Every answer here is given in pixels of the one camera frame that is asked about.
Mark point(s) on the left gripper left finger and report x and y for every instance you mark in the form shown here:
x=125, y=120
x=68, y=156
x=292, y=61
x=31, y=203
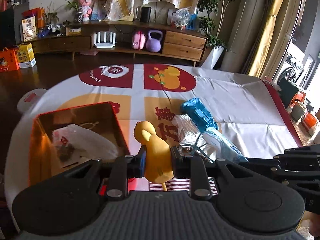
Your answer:
x=123, y=169

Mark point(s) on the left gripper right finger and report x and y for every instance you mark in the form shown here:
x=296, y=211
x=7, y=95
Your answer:
x=193, y=168

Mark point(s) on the yellow plush toy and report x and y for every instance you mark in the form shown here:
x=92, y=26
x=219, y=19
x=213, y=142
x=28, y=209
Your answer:
x=158, y=166

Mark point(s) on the clear plastic bag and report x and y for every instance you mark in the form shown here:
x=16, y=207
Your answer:
x=188, y=133

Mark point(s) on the white plastic bag in box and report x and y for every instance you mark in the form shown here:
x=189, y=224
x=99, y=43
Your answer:
x=74, y=142

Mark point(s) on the white red patterned tablecloth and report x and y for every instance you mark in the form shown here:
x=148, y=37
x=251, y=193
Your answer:
x=248, y=112

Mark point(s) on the blue plastic package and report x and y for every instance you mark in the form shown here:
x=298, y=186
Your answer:
x=198, y=113

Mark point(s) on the white round stool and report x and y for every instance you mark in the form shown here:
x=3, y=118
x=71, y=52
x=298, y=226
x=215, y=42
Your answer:
x=29, y=99

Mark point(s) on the white router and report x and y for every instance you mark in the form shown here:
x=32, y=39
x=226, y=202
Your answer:
x=104, y=39

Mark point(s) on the purple kettlebell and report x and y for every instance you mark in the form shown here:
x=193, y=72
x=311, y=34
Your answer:
x=153, y=44

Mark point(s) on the wooden tv cabinet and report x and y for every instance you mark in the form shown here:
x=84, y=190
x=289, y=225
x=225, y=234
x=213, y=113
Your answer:
x=125, y=37

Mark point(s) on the yellow carton box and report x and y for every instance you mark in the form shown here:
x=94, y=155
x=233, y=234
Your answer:
x=25, y=56

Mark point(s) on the clear bag on cabinet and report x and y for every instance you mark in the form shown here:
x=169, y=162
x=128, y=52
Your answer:
x=180, y=18

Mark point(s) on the orange gift bag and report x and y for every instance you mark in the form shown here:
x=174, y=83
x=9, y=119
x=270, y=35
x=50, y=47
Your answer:
x=8, y=60

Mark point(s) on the black speaker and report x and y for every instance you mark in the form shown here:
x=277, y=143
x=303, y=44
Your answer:
x=145, y=14

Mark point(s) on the tall green potted plant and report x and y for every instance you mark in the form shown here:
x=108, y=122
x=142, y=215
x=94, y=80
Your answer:
x=212, y=14

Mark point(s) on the yellow curtain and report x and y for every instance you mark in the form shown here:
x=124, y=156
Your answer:
x=279, y=21

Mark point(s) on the small potted plant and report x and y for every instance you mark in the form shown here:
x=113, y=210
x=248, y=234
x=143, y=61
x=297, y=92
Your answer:
x=74, y=6

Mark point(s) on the white picture box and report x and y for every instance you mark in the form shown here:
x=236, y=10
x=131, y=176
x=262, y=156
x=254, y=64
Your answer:
x=29, y=29

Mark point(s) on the pink doll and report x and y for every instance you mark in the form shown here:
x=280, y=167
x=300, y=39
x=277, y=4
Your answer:
x=85, y=9

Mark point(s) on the white standing air conditioner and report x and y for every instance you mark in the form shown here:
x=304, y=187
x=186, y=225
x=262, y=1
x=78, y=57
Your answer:
x=243, y=35

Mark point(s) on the black small fridge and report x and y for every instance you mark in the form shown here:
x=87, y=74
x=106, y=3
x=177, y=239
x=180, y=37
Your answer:
x=11, y=20

